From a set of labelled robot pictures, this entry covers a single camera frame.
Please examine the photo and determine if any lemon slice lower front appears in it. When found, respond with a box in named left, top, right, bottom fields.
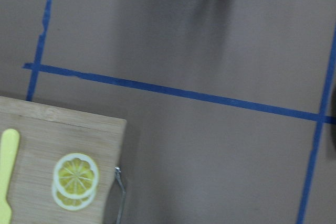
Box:
left=53, top=153, right=99, bottom=199

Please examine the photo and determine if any lemon slice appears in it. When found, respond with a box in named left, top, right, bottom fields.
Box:
left=51, top=183, right=97, bottom=211
left=53, top=153, right=99, bottom=199

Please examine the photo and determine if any bamboo cutting board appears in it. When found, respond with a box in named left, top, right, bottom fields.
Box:
left=1, top=97, right=127, bottom=223

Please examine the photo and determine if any lemon slice lower back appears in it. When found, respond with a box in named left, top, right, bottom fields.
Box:
left=51, top=183, right=97, bottom=211

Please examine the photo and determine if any yellow plastic knife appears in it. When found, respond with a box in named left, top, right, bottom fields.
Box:
left=1, top=129, right=20, bottom=223

